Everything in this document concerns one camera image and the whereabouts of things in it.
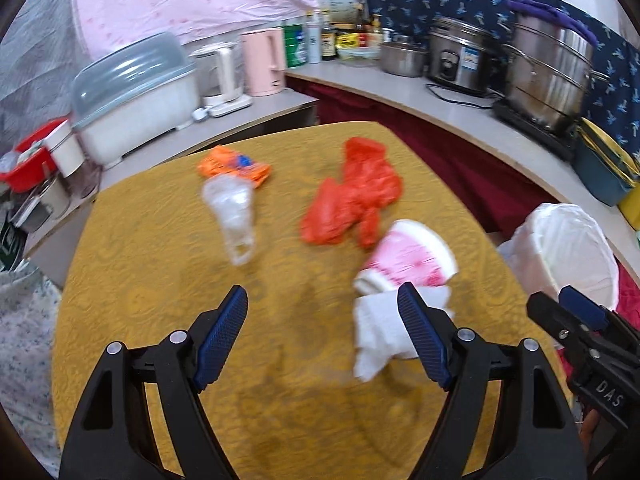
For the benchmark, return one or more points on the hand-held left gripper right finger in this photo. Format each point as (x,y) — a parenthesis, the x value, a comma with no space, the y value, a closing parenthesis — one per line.
(422,340)

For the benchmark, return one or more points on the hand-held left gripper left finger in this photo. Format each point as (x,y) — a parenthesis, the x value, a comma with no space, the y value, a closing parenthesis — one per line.
(222,340)

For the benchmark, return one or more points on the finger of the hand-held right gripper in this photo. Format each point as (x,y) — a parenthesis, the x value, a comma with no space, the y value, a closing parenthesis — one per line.
(547,317)
(582,306)

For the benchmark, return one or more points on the white paper towel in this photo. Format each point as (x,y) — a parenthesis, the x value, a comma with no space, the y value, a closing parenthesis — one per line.
(380,330)

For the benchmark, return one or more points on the white lined waste bin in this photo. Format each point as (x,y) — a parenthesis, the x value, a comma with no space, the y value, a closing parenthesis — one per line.
(565,255)

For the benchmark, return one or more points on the pink paper cup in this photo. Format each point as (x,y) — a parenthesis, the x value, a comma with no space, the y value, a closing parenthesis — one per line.
(410,255)

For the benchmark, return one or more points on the clear plastic bag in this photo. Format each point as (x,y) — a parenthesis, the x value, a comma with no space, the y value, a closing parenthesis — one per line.
(232,210)

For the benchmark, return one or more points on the red plastic bag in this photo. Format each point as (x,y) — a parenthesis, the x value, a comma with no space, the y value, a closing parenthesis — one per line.
(360,185)

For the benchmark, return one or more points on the small orange snack packet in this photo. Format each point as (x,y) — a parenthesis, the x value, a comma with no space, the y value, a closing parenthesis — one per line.
(225,162)

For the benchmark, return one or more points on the yellow pot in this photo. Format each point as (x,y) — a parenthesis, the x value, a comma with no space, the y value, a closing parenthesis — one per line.
(631,205)

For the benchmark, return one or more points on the blue yellow bowl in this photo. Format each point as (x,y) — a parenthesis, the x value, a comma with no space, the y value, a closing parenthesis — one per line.
(612,150)
(597,177)

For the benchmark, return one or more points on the dark red curtain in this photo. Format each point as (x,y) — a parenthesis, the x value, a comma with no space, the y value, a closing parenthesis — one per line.
(450,160)

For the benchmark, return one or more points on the black induction cooker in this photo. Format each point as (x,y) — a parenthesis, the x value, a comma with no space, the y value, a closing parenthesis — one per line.
(530,125)

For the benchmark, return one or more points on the floral cloth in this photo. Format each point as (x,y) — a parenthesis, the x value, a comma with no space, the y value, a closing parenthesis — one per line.
(25,360)

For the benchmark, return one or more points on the large steel steamer pot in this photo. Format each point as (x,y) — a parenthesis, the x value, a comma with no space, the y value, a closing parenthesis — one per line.
(550,85)

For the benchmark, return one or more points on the metal cup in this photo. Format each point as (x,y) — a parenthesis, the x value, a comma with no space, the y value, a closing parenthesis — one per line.
(45,200)

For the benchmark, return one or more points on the white plug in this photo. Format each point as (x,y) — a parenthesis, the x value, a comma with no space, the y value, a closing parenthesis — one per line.
(200,114)

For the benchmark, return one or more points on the covered white dish rack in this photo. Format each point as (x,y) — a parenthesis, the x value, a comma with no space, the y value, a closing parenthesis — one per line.
(135,110)

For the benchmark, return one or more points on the white lidded jar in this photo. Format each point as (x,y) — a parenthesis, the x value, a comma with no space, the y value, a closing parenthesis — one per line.
(62,150)

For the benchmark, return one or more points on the red basin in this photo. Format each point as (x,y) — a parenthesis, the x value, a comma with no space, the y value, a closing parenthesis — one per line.
(25,172)

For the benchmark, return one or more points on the white glass electric kettle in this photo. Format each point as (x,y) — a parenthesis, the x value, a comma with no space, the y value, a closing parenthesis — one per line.
(222,75)

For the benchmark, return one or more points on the steel rice cooker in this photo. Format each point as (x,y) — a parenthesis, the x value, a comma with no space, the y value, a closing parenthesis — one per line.
(460,60)

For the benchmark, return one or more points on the pink electric kettle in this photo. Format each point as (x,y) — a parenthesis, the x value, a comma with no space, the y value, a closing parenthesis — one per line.
(262,65)

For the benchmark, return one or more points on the small steel pot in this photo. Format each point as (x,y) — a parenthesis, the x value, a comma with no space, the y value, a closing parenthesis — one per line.
(402,60)

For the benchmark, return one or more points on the clear plastic container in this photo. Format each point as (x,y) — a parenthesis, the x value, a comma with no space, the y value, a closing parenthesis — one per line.
(360,55)

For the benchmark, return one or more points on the purple cloth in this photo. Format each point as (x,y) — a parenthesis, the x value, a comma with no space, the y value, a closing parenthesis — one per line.
(550,12)

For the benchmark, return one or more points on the green can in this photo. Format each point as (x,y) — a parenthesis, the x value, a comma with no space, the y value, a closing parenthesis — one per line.
(295,47)

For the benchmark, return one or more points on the yellow packets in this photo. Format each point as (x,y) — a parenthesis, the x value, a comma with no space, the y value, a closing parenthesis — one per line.
(350,40)

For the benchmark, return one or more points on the dark sauce bottle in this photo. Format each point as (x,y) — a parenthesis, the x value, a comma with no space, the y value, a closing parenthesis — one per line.
(327,45)

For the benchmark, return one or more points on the white bottle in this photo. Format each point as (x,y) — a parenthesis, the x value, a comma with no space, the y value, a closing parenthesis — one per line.
(313,42)

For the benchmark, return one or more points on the yellow pump bottle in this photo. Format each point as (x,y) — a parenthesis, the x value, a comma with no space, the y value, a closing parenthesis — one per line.
(375,32)

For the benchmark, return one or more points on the slim brown sauce bottle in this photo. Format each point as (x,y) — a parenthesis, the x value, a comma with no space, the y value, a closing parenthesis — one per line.
(360,20)

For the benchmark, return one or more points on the pale cardboard box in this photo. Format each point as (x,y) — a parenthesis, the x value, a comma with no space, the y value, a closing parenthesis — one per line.
(340,7)

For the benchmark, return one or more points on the pink dotted cloth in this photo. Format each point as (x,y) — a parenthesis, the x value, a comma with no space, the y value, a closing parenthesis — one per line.
(175,0)

